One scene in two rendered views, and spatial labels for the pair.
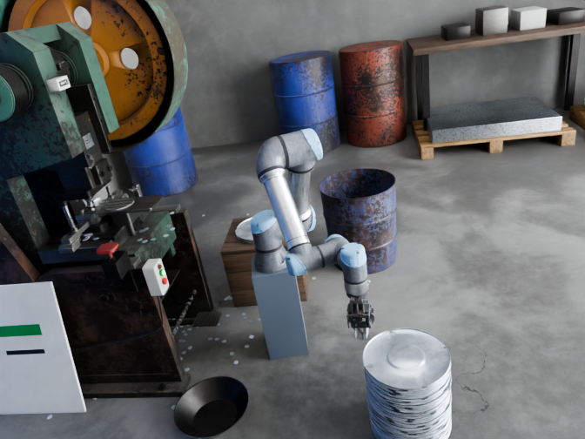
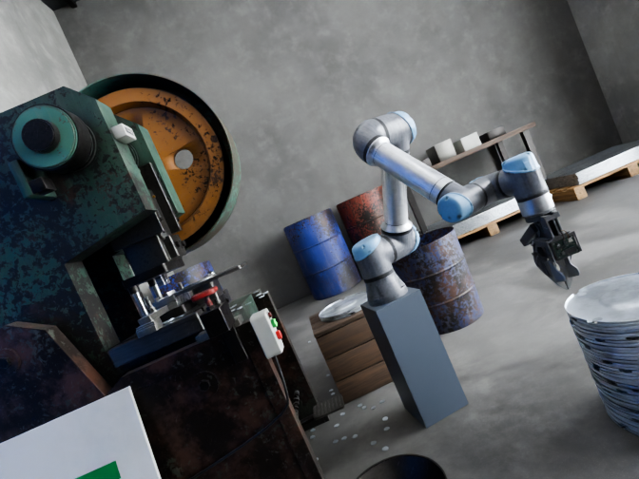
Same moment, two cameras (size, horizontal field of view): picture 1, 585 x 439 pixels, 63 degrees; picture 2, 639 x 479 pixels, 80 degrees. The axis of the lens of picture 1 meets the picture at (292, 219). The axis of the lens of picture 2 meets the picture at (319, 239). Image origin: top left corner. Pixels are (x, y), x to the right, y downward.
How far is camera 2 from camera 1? 0.99 m
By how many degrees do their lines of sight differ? 26
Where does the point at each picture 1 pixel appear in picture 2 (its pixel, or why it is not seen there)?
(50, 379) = not seen: outside the picture
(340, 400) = (556, 425)
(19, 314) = (86, 455)
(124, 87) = (182, 187)
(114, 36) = (166, 141)
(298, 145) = (392, 118)
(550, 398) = not seen: outside the picture
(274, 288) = (405, 318)
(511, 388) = not seen: outside the picture
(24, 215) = (87, 309)
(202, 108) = (232, 290)
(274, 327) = (419, 375)
